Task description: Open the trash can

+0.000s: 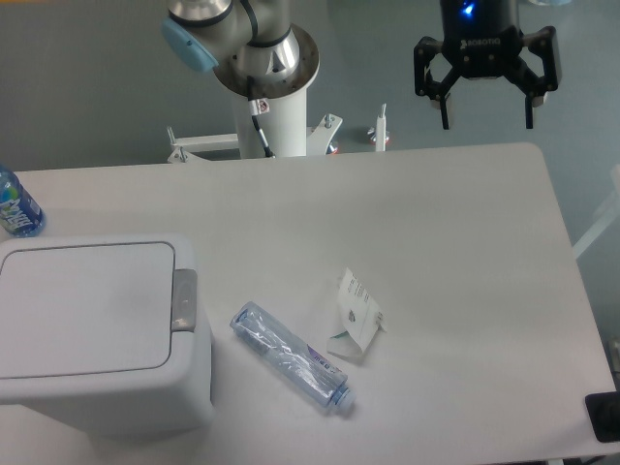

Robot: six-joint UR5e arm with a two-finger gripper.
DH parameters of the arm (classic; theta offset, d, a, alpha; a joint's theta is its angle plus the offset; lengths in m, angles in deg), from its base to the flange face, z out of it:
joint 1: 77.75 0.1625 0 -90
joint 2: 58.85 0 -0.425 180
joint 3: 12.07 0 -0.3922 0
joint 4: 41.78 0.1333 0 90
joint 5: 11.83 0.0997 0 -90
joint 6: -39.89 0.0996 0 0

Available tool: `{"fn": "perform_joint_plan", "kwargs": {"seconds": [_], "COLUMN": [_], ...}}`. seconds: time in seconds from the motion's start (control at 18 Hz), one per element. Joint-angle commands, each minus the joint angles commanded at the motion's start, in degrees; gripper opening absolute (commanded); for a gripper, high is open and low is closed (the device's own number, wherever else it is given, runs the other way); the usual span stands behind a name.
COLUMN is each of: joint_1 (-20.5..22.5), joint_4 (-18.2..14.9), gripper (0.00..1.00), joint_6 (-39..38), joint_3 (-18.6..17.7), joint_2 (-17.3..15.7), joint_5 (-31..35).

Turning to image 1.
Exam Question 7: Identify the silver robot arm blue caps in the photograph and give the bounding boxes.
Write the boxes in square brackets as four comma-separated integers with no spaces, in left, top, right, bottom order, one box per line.
[162,1,561,128]

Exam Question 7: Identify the crumpled white paper packet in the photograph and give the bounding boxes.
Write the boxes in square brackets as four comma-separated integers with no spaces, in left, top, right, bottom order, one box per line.
[326,268,388,362]

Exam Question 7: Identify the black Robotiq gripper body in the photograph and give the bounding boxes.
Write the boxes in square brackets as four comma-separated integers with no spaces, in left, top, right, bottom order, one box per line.
[440,0,522,79]

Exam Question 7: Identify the white trash can body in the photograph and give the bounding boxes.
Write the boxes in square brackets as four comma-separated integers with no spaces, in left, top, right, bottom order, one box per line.
[1,233,215,435]

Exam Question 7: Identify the black device at table edge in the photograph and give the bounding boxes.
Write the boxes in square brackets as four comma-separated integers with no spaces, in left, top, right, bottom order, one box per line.
[585,391,619,443]

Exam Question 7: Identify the white table leg frame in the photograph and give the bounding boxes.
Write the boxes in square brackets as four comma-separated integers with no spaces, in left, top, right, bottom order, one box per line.
[573,165,619,260]

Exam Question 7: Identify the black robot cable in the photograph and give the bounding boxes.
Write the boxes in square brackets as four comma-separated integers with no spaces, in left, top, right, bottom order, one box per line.
[245,75,276,160]

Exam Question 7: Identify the white trash can lid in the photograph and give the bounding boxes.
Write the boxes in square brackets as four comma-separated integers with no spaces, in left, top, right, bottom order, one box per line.
[1,240,175,379]

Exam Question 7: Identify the crushed clear plastic bottle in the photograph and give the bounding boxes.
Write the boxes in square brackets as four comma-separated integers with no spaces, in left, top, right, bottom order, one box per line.
[230,301,357,416]

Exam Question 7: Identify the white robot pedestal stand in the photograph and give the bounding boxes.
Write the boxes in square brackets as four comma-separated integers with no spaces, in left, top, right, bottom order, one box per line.
[167,83,344,164]

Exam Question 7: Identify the blue labelled water bottle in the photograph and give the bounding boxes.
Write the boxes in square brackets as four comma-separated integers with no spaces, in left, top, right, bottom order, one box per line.
[1,166,46,237]

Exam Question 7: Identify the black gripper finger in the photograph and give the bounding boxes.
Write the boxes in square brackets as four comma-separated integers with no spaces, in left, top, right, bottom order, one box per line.
[509,25,563,130]
[413,36,464,130]

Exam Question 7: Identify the grey trash can push button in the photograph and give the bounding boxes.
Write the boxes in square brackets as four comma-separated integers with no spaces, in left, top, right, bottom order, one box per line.
[170,269,198,332]

